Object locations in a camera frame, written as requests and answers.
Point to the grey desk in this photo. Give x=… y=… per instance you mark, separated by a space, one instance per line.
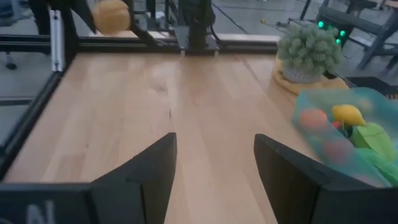
x=370 y=28

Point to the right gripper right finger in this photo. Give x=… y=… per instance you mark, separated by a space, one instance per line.
x=295 y=193

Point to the green cucumber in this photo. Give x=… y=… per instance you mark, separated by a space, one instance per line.
x=382 y=165

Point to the light green toy starfruit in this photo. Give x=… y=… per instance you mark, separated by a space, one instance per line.
x=373 y=138

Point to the black computer green lights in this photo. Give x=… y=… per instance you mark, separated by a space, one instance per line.
x=335 y=29

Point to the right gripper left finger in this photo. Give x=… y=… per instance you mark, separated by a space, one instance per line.
x=136 y=193

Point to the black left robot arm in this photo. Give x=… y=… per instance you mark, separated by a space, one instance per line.
x=197 y=21

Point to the green faux plant in pot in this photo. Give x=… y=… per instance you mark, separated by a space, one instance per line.
x=308 y=49

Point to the ridged orange toy tangerine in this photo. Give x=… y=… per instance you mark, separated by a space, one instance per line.
x=312 y=119

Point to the red strawberry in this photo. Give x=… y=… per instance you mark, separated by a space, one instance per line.
x=337 y=151

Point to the yellow toy lemon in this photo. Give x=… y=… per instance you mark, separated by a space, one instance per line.
x=347 y=114

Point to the black orange-striped floor mat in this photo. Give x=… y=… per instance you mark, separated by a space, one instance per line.
x=376 y=84

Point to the tan toy potato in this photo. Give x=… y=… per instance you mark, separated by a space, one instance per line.
x=111 y=17

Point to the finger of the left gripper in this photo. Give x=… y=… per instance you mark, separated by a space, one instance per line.
x=128 y=11
x=84 y=12

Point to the silver aluminium bracket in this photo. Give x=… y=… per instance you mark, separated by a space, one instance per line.
x=56 y=40

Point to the teal translucent tupperware container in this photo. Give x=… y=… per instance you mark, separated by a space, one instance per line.
x=311 y=149

